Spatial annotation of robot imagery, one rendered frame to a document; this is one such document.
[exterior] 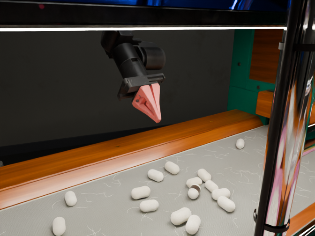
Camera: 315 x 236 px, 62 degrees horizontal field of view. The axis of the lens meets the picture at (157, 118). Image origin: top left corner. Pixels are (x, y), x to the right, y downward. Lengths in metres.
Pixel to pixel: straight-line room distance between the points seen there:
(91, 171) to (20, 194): 0.13
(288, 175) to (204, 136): 0.54
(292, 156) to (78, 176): 0.45
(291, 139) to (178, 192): 0.36
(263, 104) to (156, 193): 0.44
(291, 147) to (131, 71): 0.44
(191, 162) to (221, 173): 0.08
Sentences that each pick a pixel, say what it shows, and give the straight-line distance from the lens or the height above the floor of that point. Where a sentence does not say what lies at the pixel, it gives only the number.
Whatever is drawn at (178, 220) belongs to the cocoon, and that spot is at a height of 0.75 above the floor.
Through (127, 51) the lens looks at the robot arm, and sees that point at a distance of 0.62.
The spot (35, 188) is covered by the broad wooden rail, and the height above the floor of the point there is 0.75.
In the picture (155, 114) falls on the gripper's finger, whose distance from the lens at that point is 0.55.
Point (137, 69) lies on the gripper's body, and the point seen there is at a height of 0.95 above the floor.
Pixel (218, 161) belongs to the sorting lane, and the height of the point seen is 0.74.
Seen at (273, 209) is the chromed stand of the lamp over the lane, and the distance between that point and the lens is 0.22.
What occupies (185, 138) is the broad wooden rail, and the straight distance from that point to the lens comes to 0.69.
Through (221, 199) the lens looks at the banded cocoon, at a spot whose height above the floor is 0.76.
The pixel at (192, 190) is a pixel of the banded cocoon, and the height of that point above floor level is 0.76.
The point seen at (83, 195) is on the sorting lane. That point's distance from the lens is 0.53.
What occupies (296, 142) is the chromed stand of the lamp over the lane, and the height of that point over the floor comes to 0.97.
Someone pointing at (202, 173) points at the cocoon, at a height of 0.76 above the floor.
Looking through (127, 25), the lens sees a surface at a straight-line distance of 0.24.
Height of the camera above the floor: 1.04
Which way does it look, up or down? 20 degrees down
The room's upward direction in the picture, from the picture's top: straight up
